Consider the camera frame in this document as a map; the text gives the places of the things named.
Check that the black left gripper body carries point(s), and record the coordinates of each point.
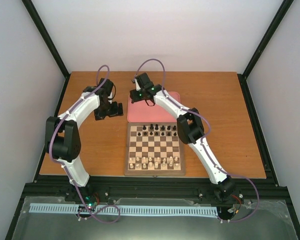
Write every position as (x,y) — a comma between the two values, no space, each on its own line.
(106,110)

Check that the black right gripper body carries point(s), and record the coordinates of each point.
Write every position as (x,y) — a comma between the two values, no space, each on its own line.
(134,98)

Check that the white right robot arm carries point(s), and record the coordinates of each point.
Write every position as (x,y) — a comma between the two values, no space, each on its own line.
(190,131)

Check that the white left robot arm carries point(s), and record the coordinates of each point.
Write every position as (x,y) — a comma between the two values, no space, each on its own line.
(62,137)

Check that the wooden chess board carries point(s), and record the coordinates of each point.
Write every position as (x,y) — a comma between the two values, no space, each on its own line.
(154,147)

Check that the pink plastic tray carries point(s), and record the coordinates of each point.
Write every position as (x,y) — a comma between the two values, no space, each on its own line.
(150,111)

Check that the black left frame post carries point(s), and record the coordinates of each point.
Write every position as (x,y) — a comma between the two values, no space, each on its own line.
(39,24)

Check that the black frame post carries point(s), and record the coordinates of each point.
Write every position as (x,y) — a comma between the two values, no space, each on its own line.
(273,26)
(39,24)

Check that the light blue cable duct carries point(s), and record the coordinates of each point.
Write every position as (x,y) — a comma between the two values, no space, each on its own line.
(129,210)

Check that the black front frame rail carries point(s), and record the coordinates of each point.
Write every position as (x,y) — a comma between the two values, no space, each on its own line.
(198,190)

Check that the black right frame post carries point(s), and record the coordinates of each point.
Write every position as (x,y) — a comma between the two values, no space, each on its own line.
(273,26)

